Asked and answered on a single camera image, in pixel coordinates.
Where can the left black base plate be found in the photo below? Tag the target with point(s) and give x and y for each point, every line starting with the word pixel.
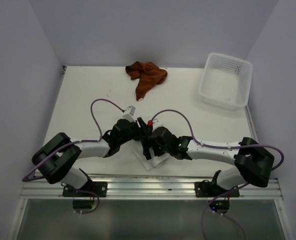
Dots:
pixel 95 187

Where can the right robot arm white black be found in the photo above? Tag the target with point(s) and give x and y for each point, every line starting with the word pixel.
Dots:
pixel 249 164

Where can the brown towel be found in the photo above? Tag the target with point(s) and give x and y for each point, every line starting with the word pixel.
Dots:
pixel 148 74

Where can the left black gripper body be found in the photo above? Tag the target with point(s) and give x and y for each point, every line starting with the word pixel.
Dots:
pixel 132 134

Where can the aluminium mounting rail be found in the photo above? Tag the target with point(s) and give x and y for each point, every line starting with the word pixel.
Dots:
pixel 148 187

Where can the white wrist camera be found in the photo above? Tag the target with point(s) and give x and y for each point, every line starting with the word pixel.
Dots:
pixel 154 124
pixel 128 114

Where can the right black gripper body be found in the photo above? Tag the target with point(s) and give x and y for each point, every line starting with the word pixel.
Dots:
pixel 166 149

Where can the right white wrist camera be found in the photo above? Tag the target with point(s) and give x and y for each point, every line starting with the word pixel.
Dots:
pixel 154 124

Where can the white towel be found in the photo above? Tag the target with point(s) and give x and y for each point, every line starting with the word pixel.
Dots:
pixel 154 162

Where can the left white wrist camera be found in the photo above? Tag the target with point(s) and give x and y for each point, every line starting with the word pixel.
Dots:
pixel 128 114

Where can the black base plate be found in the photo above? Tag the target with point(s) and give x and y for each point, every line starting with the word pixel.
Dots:
pixel 95 187
pixel 207 189

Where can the white plastic basket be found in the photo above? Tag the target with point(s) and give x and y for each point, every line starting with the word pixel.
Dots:
pixel 226 81

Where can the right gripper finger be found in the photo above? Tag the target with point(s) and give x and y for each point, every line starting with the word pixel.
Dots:
pixel 157 150
pixel 147 143

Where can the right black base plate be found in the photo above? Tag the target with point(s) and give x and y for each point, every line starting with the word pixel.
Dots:
pixel 207 189

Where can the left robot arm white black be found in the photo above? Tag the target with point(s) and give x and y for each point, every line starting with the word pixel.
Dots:
pixel 55 160

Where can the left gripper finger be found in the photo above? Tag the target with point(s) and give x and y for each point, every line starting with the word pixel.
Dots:
pixel 144 127
pixel 143 135

